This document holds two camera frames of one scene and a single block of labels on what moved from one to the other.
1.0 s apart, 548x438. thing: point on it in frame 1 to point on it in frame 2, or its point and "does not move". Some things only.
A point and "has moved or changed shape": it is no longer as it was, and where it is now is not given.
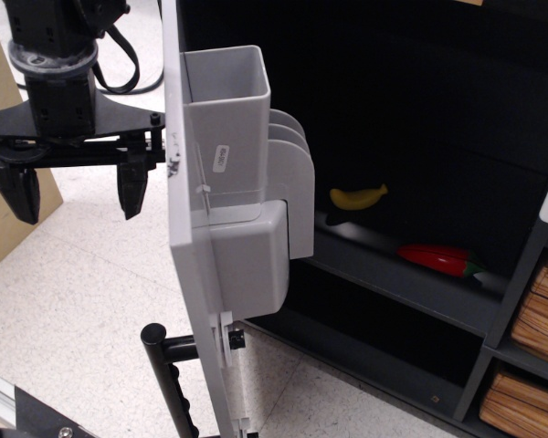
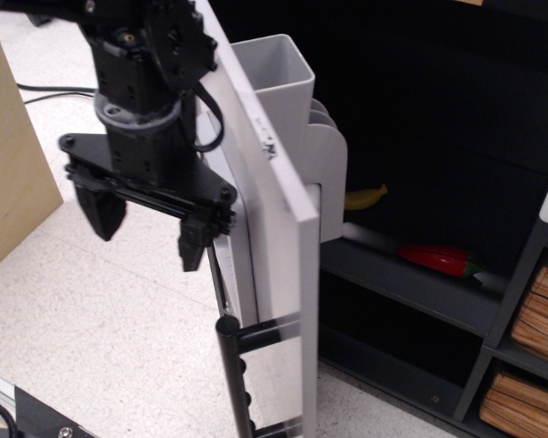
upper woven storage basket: x=541 y=323 does not move
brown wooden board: x=2 y=88 does not move
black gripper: x=64 y=120 to x=156 y=166
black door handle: x=165 y=349 to x=235 y=340
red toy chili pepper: x=454 y=261 does not move
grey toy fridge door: x=240 y=185 has moved or changed shape
